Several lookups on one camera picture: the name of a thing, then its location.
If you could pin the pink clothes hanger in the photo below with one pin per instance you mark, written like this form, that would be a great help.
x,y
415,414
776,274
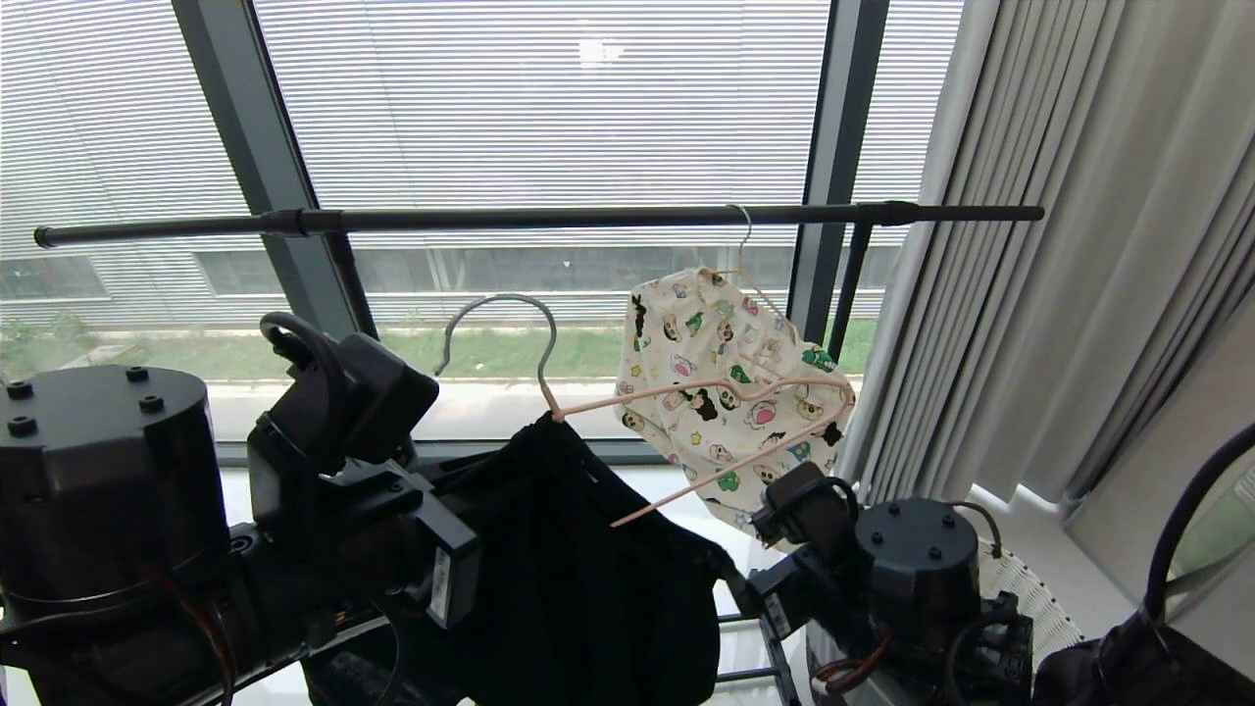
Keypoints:
x,y
549,338
747,230

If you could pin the black garment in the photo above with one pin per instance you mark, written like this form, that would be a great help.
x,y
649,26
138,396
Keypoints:
x,y
569,588

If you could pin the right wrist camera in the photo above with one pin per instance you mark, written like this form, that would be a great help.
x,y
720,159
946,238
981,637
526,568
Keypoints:
x,y
804,505

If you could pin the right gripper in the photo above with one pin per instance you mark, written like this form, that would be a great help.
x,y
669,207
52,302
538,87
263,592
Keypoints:
x,y
814,598

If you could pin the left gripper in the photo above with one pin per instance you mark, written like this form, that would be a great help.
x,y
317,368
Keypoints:
x,y
373,549

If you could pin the beige curtain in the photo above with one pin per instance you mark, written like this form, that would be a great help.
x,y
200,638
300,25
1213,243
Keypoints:
x,y
1079,196

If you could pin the white laundry basket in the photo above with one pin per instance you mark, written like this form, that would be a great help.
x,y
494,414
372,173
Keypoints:
x,y
1029,598

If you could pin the window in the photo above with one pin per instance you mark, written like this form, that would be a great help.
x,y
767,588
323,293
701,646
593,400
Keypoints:
x,y
539,98

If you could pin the black clothes rack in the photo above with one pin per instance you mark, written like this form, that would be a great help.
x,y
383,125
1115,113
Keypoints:
x,y
539,218

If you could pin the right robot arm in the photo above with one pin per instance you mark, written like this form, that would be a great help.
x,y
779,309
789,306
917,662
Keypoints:
x,y
917,569

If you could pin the cream printed shorts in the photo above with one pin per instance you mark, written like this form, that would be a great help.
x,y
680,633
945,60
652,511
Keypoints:
x,y
716,333

